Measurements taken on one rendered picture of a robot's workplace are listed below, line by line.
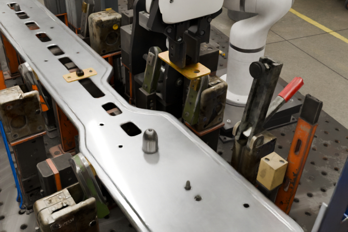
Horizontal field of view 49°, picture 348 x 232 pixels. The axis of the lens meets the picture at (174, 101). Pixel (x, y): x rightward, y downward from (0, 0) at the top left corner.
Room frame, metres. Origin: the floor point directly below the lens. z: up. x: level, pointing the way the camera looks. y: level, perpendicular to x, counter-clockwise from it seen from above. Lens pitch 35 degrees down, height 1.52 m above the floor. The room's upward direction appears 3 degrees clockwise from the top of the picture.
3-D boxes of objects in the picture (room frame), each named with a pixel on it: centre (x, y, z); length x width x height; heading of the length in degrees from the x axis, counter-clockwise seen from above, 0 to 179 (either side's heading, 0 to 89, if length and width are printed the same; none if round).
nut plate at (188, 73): (0.49, -0.01, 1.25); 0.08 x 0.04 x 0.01; 37
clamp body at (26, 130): (0.70, 0.35, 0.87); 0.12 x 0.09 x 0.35; 127
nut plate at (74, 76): (0.85, 0.25, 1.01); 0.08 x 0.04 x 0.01; 126
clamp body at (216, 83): (0.73, -0.08, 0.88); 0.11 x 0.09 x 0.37; 127
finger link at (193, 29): (0.50, -0.03, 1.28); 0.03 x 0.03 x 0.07; 37
